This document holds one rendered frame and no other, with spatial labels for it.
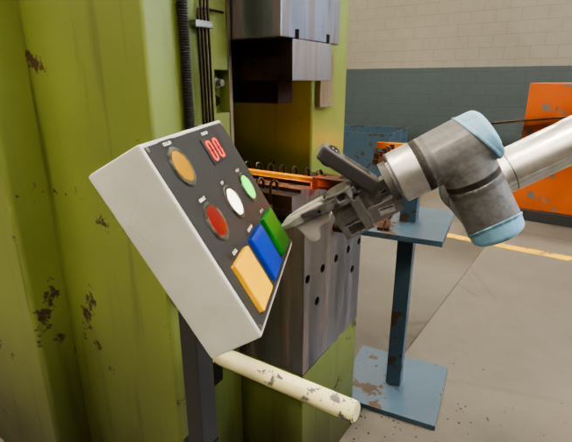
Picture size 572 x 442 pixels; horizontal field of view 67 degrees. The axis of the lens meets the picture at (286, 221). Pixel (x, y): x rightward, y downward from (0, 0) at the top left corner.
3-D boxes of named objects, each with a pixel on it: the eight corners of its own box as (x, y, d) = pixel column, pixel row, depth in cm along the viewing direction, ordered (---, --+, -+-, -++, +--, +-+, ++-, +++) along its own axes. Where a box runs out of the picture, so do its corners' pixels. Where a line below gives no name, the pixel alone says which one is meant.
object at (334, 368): (350, 424, 169) (356, 317, 154) (301, 501, 138) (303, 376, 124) (237, 374, 197) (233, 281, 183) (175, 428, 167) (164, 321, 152)
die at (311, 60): (330, 81, 121) (331, 44, 118) (292, 81, 105) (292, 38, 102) (215, 81, 142) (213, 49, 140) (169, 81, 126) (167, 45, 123)
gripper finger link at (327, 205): (303, 224, 74) (350, 201, 71) (299, 217, 73) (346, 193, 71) (305, 217, 78) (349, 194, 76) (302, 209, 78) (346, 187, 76)
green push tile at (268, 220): (290, 239, 83) (270, 206, 82) (285, 254, 76) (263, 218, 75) (282, 243, 84) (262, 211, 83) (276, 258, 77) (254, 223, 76)
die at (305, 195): (326, 203, 132) (327, 175, 129) (291, 220, 116) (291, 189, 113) (220, 186, 153) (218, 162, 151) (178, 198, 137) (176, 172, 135)
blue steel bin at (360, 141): (403, 184, 557) (409, 127, 535) (384, 199, 490) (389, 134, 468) (317, 175, 613) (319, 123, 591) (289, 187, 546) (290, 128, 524)
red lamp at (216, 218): (237, 233, 61) (235, 203, 59) (214, 243, 57) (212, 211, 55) (219, 229, 62) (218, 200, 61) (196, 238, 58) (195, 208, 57)
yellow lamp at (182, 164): (203, 181, 59) (202, 148, 57) (179, 187, 55) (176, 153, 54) (187, 177, 60) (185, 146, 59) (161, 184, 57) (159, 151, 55)
